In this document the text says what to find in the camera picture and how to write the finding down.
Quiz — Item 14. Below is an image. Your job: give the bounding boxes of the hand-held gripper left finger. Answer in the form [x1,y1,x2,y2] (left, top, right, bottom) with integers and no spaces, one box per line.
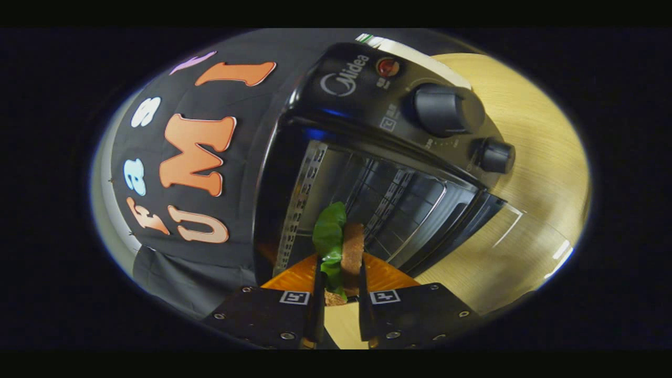
[202,254,326,350]

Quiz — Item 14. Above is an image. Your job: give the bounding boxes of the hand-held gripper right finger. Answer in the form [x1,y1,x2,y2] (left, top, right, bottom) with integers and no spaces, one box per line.
[358,252,481,350]

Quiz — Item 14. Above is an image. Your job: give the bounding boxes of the lettuce sandwich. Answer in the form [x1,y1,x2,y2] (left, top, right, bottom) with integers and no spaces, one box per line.
[312,201,366,307]

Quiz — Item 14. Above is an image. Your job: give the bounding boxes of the black toaster oven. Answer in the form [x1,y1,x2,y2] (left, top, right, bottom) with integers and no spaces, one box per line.
[254,42,526,287]

